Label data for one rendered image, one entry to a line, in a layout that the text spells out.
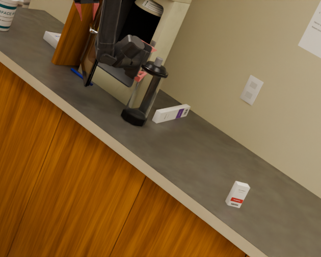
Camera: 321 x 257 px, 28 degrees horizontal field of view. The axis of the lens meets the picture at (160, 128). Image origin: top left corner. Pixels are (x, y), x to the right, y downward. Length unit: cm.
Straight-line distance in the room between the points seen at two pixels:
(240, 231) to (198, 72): 106
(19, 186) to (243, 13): 120
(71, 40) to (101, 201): 74
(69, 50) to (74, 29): 10
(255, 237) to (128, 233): 50
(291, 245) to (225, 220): 24
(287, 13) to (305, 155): 59
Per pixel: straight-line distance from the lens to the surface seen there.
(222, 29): 286
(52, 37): 298
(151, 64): 241
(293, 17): 272
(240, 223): 211
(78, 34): 276
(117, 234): 236
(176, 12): 253
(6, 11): 290
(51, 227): 259
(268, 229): 217
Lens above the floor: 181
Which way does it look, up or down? 20 degrees down
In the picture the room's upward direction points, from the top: 24 degrees clockwise
